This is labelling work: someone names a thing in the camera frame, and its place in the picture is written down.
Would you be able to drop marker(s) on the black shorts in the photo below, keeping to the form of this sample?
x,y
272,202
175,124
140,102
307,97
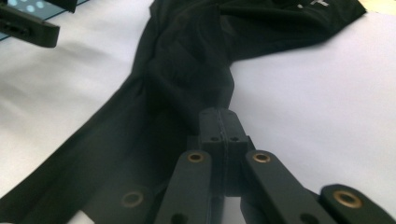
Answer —
x,y
186,62

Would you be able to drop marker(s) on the white table cover board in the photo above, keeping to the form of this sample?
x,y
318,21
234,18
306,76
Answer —
x,y
311,109

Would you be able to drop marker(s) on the light blue perforated basket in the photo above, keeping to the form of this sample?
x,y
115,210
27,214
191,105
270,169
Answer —
x,y
43,9

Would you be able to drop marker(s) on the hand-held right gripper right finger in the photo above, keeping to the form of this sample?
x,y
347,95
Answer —
x,y
235,133

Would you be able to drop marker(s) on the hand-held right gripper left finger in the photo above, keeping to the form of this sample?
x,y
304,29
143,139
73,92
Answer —
x,y
211,130

